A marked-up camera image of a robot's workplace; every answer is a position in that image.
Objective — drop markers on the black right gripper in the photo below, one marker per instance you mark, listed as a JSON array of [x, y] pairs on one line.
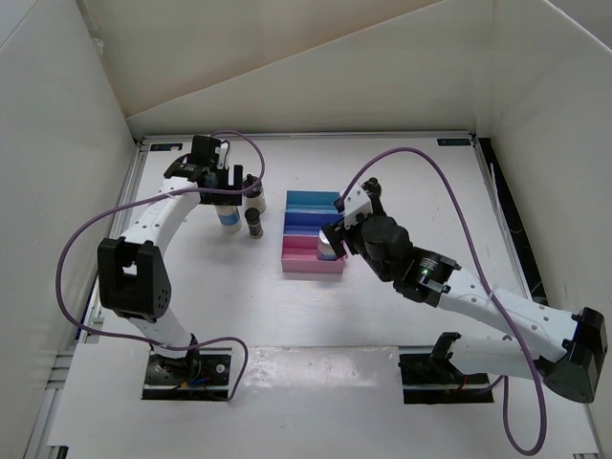
[[335, 235]]

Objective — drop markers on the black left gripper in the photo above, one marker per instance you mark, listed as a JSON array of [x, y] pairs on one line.
[[223, 199]]

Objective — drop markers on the silver-lid shaker bottle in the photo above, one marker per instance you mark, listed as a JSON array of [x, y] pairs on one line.
[[229, 218], [325, 251]]

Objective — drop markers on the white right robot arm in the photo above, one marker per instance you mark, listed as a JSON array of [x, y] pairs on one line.
[[566, 350]]

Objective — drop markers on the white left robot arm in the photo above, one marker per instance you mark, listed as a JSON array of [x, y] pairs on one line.
[[133, 281]]

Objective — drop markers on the black-cap spice jar left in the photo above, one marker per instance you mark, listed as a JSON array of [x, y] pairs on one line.
[[256, 197]]

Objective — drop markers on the small black-lid pepper bottle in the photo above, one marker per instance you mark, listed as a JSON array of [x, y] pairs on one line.
[[253, 219]]

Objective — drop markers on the light blue organizer box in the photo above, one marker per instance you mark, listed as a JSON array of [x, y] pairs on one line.
[[311, 201]]

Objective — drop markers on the dark blue organizer box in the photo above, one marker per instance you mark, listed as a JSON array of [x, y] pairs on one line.
[[307, 223]]

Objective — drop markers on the pink organizer box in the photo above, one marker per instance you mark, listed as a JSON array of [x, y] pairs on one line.
[[299, 254]]

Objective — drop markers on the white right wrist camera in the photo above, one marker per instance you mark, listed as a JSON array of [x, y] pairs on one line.
[[355, 203]]

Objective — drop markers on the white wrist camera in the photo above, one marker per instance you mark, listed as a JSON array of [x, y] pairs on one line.
[[355, 203], [224, 153]]

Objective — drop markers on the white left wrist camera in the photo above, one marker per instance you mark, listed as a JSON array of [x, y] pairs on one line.
[[224, 153]]

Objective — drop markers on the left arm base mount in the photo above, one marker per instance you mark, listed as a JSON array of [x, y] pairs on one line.
[[202, 377]]

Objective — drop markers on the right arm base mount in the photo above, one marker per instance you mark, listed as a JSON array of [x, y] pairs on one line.
[[425, 381]]

